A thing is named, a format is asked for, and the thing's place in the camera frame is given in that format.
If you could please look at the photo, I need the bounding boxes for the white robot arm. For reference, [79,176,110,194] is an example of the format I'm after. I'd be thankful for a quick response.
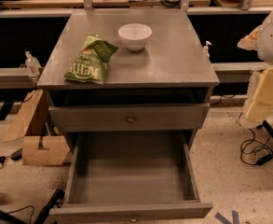
[238,10,273,128]

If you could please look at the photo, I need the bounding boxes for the clear sanitizer bottle left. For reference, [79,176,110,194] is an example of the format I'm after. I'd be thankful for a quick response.
[25,51,41,75]

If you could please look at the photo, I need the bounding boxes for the black stand leg bottom left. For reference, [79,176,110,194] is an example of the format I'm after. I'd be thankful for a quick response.
[34,189,64,224]

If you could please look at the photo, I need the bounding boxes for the leaning cardboard sheet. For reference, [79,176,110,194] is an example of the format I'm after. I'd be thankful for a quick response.
[3,90,43,142]

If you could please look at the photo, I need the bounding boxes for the green kettle chips bag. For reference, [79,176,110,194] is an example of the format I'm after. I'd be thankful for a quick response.
[63,35,118,85]

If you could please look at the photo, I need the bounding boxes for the black power adapter with cable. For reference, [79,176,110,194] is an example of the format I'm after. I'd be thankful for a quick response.
[239,125,273,166]

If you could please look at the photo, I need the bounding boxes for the cardboard box piece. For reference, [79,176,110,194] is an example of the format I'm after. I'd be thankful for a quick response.
[22,136,70,166]

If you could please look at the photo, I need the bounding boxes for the grey drawer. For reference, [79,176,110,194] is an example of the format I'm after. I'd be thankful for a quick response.
[49,131,212,224]
[48,104,210,133]

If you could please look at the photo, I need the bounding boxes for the cream lattice gripper finger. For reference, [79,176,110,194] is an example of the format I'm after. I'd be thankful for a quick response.
[238,25,262,50]

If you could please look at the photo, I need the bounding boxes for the grey top drawer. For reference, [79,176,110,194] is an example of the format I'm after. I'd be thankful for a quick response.
[48,104,210,133]

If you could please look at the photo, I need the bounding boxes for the small white pump bottle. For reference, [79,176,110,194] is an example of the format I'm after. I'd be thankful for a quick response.
[203,41,212,58]

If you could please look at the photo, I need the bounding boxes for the grey wooden drawer cabinet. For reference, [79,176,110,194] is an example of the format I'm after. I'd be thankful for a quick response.
[38,8,219,145]

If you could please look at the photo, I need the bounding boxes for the white ceramic bowl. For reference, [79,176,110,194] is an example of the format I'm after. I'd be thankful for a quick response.
[118,23,153,51]

